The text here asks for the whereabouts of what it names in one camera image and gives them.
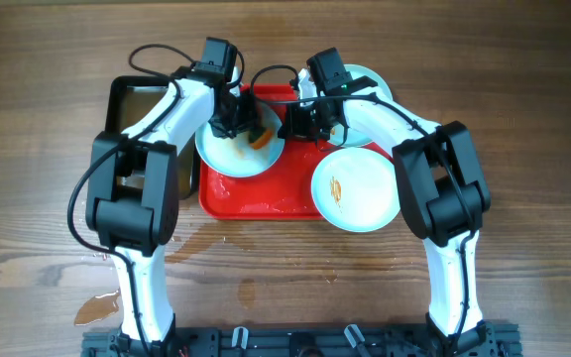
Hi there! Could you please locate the green orange sponge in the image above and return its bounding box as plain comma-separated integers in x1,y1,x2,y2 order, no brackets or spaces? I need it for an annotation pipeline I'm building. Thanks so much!
248,126,274,150

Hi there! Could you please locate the light blue plate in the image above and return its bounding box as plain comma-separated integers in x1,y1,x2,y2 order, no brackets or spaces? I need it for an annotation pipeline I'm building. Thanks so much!
310,148,400,233
195,103,285,178
328,64,393,148

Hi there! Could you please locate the light blue plate bottom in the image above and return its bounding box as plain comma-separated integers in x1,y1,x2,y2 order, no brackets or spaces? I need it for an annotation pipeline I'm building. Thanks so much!
310,148,400,233

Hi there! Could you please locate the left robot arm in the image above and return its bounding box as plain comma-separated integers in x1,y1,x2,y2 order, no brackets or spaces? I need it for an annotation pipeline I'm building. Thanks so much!
69,37,257,356

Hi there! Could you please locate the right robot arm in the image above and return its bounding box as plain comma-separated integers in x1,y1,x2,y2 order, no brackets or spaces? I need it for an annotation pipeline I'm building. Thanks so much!
286,48,491,355

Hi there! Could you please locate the red plastic tray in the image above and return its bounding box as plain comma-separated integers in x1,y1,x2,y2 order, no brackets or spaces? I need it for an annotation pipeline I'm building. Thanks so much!
198,83,400,221

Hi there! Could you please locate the black water tray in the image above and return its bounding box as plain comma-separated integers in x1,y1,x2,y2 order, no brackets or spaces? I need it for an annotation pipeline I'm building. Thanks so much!
105,75,200,200

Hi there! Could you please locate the light blue plate top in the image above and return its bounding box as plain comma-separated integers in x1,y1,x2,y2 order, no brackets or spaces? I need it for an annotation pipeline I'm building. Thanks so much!
328,64,393,148

